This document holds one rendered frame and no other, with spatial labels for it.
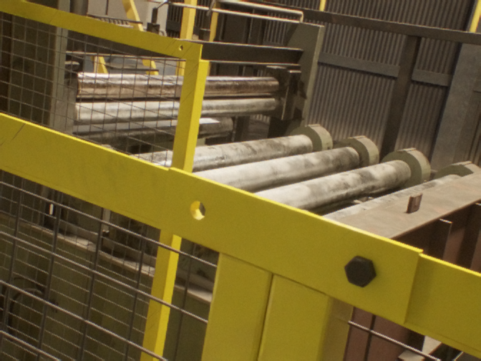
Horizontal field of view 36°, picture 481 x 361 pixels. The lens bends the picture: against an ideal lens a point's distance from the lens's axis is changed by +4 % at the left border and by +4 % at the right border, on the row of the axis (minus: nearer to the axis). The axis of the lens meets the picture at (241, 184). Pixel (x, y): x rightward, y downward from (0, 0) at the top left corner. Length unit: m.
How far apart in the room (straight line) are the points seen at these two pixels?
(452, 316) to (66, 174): 0.35
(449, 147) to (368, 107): 1.67
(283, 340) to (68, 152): 0.25
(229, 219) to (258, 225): 0.03
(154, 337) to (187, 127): 0.67
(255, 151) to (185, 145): 2.04
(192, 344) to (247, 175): 0.97
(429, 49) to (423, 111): 0.93
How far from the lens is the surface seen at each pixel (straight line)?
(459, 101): 11.18
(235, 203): 0.54
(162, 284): 2.29
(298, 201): 3.27
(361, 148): 4.67
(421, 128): 11.93
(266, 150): 4.28
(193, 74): 2.13
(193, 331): 2.87
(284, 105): 4.92
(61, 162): 0.67
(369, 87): 12.22
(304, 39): 5.03
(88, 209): 3.20
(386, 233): 2.48
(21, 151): 0.70
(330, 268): 0.51
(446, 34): 5.15
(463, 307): 0.49
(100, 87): 3.53
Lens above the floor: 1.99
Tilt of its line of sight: 14 degrees down
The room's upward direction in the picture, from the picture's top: 10 degrees clockwise
